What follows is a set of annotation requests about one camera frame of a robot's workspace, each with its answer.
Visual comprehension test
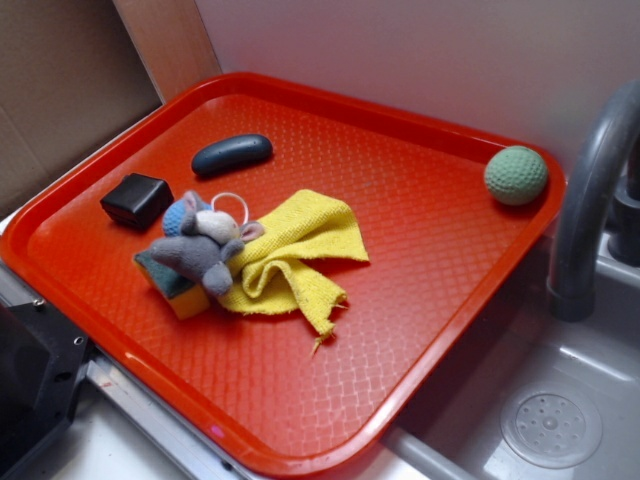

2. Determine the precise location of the yellow woven cloth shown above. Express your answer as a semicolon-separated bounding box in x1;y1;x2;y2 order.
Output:
219;190;369;347

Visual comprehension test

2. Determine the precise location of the dark faucet handle knob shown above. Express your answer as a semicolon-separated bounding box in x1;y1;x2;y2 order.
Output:
608;147;639;267

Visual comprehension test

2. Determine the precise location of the grey toy sink basin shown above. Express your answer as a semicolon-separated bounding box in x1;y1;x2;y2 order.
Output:
383;244;639;479

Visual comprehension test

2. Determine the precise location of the green dimpled ball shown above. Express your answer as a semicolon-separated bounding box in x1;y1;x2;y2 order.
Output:
484;145;549;206

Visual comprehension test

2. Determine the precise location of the black rectangular block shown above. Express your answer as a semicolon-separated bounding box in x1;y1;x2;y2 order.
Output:
100;173;174;230

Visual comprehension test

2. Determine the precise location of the yellow green sponge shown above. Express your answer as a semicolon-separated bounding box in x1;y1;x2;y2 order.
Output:
133;251;211;320

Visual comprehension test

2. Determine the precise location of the black metal mount bracket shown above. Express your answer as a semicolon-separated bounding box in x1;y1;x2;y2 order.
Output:
1;301;92;479

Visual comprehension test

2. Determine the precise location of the brown cardboard panel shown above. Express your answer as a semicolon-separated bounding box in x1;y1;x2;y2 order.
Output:
1;1;160;217

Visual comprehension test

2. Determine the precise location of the grey plush mouse toy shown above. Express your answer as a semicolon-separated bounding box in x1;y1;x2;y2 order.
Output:
149;190;265;297

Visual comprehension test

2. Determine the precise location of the red plastic serving tray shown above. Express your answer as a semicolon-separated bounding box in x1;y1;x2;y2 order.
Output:
1;73;566;478

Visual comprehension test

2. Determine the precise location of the grey plastic faucet spout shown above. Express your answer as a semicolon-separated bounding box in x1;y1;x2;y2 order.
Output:
547;80;639;322

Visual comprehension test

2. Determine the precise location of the dark green plastic pickle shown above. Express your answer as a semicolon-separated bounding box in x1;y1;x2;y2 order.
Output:
191;134;274;177

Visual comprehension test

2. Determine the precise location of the light wooden board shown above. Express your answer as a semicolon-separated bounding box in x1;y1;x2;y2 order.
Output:
114;0;222;103

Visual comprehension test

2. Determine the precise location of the blue round ball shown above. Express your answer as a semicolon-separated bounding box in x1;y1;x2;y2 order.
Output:
162;199;193;237

